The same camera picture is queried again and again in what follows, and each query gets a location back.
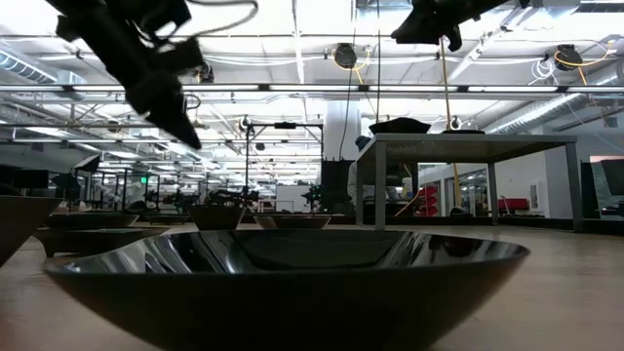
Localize silver ceiling duct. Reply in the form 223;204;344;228
482;92;624;136
0;48;88;101

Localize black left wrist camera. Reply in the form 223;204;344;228
148;36;206;74

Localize black left wrist camera cable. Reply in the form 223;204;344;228
184;0;259;45

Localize grey perforated metal shelf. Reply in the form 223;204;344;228
354;133;585;233

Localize red storage bins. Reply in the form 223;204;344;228
417;184;440;218

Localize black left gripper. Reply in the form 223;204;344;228
124;67;204;150

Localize black leaf-shaped mini plate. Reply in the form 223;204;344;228
143;213;192;226

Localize black wavy square mini plate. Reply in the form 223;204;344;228
368;117;433;136
0;194;63;268

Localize yellow ceiling cord reel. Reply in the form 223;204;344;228
553;43;585;73

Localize red seat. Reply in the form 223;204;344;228
496;197;531;214

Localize black ceiling cord reel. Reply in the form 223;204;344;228
332;42;360;70
194;58;216;85

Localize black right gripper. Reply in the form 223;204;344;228
392;0;530;53

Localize black frame stand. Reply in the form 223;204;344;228
245;121;326;215

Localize black computer monitor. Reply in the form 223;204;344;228
579;155;624;220

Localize large dark foreground bowl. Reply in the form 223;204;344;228
42;228;531;351

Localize black hanging power cable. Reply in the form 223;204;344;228
374;0;382;136

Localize black cabinet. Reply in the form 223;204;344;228
320;159;358;215

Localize long ceiling light bar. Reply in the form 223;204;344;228
0;83;624;95

